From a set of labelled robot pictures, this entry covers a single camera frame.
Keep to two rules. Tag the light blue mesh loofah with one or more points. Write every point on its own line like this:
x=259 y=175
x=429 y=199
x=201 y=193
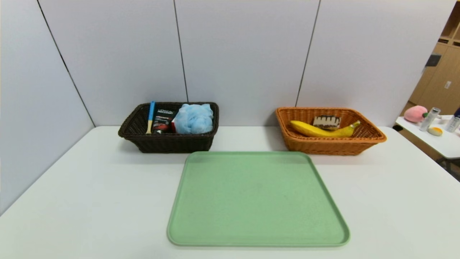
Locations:
x=194 y=118

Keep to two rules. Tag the black cosmetic tube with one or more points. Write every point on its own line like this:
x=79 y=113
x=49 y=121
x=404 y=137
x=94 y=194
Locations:
x=162 y=121

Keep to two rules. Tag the yellow banana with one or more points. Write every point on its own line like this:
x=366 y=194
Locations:
x=312 y=130

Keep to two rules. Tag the chocolate blueberry cake slice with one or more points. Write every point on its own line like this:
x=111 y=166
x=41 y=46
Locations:
x=326 y=121

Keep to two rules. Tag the dark brown wicker basket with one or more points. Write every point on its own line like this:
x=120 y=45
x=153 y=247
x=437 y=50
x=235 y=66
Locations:
x=172 y=144

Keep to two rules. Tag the orange wicker basket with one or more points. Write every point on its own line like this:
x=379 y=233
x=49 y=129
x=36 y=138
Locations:
x=334 y=147

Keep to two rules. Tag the light green plastic tray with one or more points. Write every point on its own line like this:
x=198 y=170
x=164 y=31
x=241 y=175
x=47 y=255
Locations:
x=258 y=201

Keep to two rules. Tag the pink plush peach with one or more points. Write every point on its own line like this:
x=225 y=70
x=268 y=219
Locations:
x=415 y=114

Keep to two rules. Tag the clear bottle with grey cap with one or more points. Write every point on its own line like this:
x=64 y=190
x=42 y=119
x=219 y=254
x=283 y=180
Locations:
x=429 y=119

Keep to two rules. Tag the white side table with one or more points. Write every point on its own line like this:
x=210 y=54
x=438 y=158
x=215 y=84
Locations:
x=442 y=145

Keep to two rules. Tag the wooden cabinet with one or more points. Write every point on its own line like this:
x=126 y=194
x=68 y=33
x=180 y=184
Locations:
x=442 y=72

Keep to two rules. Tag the clear bottle with blue cap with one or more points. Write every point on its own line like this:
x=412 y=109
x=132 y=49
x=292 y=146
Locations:
x=453 y=124

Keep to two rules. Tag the dark grey wall box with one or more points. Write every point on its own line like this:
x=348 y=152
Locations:
x=433 y=60

